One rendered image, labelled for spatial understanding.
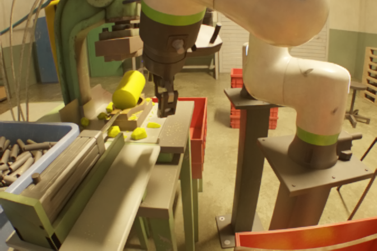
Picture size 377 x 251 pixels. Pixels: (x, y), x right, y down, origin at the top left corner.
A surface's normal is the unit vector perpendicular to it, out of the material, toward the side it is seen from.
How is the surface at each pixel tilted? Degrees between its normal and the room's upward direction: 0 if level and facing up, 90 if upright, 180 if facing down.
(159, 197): 0
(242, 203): 90
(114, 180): 0
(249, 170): 90
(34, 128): 81
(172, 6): 131
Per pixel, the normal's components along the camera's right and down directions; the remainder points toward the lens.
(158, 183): -0.04, -0.94
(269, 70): -0.59, -0.25
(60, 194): 1.00, 0.00
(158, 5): -0.43, 0.74
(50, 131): -0.11, 0.21
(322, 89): -0.59, 0.29
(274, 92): -0.64, 0.52
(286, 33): -0.18, 0.89
